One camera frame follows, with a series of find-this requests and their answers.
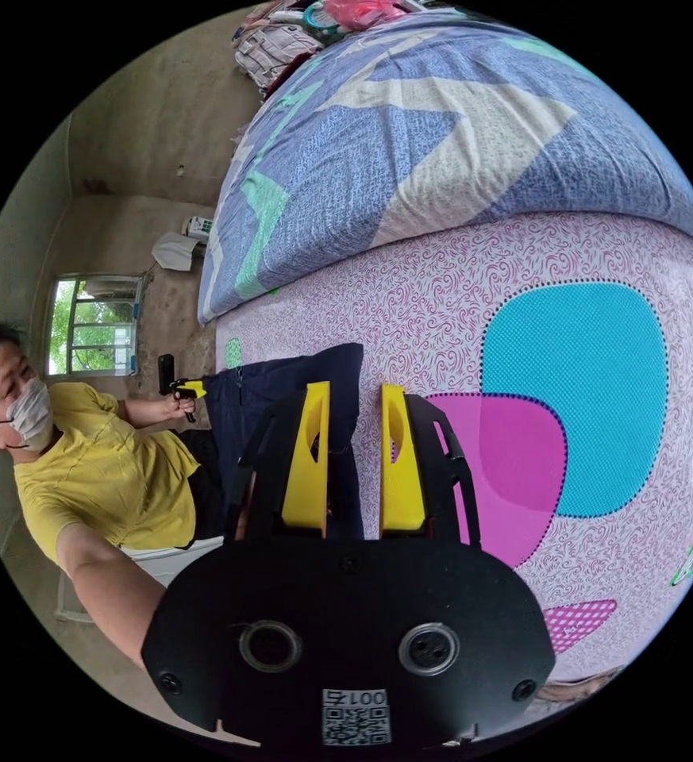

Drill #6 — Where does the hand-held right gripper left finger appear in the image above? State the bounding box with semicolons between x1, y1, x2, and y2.
281;380;330;538

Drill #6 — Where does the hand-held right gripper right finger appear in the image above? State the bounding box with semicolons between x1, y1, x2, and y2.
379;383;425;536

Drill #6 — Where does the dark blue jacket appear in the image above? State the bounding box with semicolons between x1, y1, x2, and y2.
205;342;366;541

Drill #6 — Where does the person's right forearm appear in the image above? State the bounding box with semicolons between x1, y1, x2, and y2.
60;529;168;669

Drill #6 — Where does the person's left forearm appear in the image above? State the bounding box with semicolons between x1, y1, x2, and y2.
121;397;172;429

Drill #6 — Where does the person's body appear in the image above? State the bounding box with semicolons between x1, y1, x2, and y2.
0;321;229;568

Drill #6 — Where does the window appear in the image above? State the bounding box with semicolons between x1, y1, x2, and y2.
44;272;146;379

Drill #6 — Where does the bed with pink patterned sheet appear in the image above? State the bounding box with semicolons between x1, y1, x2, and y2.
214;211;693;703

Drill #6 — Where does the folded blue patterned quilt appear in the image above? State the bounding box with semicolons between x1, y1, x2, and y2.
197;9;693;325

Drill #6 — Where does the pink plastic bag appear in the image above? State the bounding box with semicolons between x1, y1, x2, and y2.
325;0;410;34

